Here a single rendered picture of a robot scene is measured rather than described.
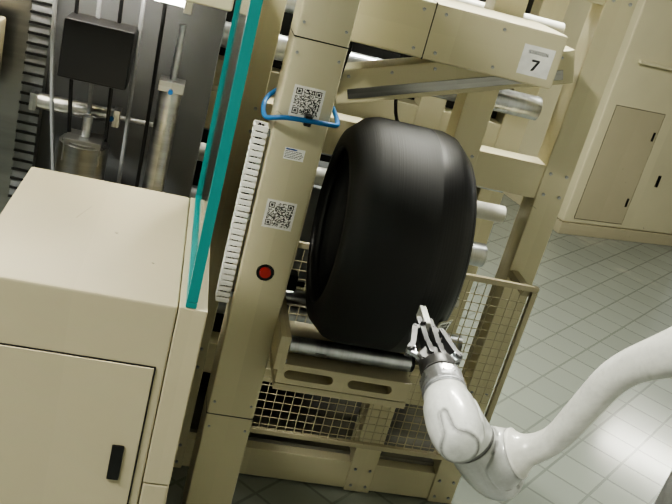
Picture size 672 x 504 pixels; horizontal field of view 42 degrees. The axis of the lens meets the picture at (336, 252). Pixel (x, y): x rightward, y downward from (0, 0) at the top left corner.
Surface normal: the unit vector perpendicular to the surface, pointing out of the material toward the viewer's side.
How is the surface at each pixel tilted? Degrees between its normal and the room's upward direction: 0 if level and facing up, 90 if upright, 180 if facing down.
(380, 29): 90
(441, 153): 22
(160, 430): 90
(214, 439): 90
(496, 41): 90
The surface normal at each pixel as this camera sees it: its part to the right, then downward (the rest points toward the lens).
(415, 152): 0.27, -0.64
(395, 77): 0.11, 0.40
